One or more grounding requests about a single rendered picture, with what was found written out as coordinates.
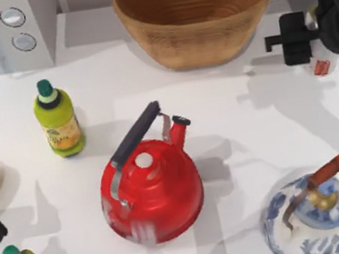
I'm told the round grey microwave knob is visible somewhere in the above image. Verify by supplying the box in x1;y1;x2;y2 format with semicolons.
10;30;39;54
0;5;28;30

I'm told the blue and white kettle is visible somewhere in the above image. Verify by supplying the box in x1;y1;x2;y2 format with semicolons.
251;146;339;254

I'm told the green bottle with green cap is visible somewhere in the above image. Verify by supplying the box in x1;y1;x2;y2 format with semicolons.
29;75;90;163

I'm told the red kettle with black handle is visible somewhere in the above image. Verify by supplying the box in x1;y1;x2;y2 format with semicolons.
87;95;212;253

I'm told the brown woven basket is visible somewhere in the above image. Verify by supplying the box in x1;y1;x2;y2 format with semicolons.
112;0;285;81

